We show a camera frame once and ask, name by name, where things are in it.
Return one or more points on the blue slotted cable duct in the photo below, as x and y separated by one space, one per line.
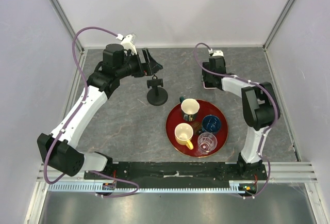
101 187

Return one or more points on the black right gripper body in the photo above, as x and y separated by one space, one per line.
208 77

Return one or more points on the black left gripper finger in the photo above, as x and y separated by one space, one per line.
147 56
155 67

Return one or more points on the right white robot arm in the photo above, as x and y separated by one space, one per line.
259 105

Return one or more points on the blue mug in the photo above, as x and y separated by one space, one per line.
211 124

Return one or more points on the aluminium frame rail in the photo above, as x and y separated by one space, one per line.
63 17

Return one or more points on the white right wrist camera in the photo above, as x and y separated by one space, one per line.
215 53

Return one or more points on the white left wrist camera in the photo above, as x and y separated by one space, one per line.
128 42

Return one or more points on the yellow mug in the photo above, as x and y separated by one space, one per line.
183 135

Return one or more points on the red round tray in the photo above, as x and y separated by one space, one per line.
175 118

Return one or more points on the clear glass tumbler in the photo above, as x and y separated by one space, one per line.
206 143

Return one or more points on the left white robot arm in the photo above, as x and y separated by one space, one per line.
58 149

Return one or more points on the pink smartphone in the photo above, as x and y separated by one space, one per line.
208 86

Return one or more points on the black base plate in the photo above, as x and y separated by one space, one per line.
183 175

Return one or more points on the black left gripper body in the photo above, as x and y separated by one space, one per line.
137 69

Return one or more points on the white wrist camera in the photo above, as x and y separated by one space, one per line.
128 42
215 53

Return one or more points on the green mug white inside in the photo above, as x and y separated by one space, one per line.
189 108

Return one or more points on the black phone stand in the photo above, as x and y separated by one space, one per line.
157 95

